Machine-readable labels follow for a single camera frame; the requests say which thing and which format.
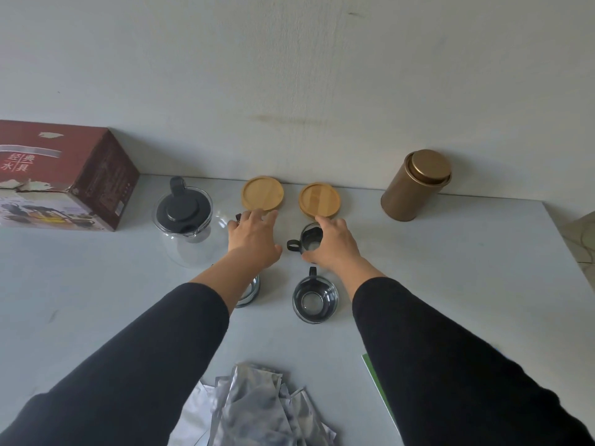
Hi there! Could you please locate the pile of silver foil packets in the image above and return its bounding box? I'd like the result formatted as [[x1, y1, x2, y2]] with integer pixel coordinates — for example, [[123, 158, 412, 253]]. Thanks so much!
[[167, 361, 338, 446]]

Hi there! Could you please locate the brown printed cardboard box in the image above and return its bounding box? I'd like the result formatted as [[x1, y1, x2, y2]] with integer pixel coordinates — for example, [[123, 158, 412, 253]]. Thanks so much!
[[0, 120, 140, 233]]

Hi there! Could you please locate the person's right hand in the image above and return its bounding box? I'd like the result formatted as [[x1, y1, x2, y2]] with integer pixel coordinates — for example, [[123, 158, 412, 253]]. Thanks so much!
[[302, 216, 369, 275]]

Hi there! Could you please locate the gold metal tea canister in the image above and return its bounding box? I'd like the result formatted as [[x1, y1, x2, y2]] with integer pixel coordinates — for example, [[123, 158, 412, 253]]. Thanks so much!
[[380, 149, 453, 223]]

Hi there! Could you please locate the round bamboo coaster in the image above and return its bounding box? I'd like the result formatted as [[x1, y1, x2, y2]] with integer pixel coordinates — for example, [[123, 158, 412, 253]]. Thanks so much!
[[298, 182, 342, 219], [241, 175, 284, 212]]

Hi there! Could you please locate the person's right forearm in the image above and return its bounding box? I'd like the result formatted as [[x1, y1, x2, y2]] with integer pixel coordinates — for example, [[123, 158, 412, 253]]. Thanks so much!
[[343, 262, 595, 446]]

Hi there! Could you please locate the glass teapot with black lid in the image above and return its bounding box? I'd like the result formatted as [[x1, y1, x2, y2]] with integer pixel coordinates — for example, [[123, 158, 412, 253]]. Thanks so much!
[[153, 176, 229, 269]]

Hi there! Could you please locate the person's left forearm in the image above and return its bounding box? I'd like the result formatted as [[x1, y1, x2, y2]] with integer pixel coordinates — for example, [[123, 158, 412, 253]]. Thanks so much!
[[0, 252, 262, 446]]

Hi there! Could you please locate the green flat packet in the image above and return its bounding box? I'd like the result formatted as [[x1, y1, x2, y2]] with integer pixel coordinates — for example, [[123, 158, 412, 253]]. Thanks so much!
[[361, 353, 397, 425]]

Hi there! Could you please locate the person's left hand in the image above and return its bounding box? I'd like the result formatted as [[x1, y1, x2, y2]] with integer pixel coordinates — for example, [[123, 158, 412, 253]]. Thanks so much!
[[227, 209, 283, 270]]

